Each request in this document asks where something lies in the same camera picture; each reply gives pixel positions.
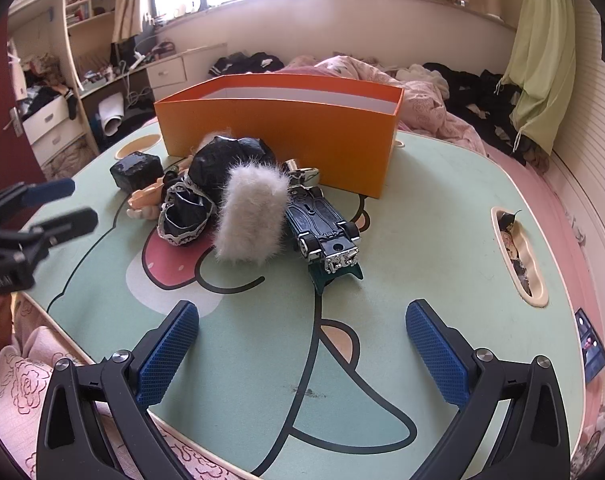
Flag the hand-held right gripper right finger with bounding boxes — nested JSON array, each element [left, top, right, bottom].
[[405, 299, 573, 480]]

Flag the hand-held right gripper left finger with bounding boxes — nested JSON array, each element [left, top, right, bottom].
[[35, 300, 201, 480]]

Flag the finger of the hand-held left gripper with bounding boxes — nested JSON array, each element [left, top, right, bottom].
[[20, 207, 100, 261], [0, 177, 77, 221]]

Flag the black lace garment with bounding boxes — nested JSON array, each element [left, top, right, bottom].
[[157, 135, 283, 249]]

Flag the orange cardboard box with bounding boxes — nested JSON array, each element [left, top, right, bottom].
[[154, 74, 406, 200]]

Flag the green cartoon desktop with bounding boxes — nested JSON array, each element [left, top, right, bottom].
[[20, 122, 605, 480]]

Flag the white drawer cabinet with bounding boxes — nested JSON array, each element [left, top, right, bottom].
[[21, 91, 101, 167]]

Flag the flesh-coloured doll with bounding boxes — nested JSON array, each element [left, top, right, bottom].
[[126, 166, 193, 222]]

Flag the small black box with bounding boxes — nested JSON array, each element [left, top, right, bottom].
[[110, 152, 164, 192]]

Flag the white rolled sheet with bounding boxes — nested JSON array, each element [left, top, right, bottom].
[[97, 92, 129, 137]]

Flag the dark red door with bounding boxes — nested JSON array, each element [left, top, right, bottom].
[[0, 15, 49, 196]]

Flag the crumpled wrappers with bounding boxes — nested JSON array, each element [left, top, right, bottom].
[[497, 209, 536, 297]]

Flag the smartphone with lit screen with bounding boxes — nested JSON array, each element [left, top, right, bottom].
[[575, 307, 605, 386]]

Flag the white desk with drawer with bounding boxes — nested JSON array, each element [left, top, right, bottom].
[[77, 42, 229, 107]]

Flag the white fur cuff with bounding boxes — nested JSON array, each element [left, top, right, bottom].
[[214, 156, 292, 267]]

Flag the tall white bookshelf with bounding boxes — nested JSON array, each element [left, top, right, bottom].
[[61, 0, 121, 87]]

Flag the dark green toy car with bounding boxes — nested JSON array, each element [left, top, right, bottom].
[[282, 180, 365, 297]]

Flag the floral cushion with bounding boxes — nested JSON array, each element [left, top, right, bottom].
[[577, 400, 605, 480]]

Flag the pink bed sheet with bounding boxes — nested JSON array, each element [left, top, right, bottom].
[[482, 142, 605, 461]]

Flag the silver metal trinket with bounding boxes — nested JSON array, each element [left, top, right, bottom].
[[285, 159, 322, 188]]

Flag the small black clothes pile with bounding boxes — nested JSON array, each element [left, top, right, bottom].
[[210, 51, 286, 79]]

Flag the large black clothes pile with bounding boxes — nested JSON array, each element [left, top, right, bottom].
[[422, 62, 529, 167]]

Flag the white crumpled garment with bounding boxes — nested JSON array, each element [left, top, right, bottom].
[[395, 65, 451, 102]]

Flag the dark pink blanket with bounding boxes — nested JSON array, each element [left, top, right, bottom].
[[281, 64, 344, 79]]

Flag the white slatted wardrobe door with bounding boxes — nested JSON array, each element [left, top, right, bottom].
[[552, 10, 605, 261]]

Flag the light green hanging garment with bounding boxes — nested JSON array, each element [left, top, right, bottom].
[[502, 0, 591, 159]]

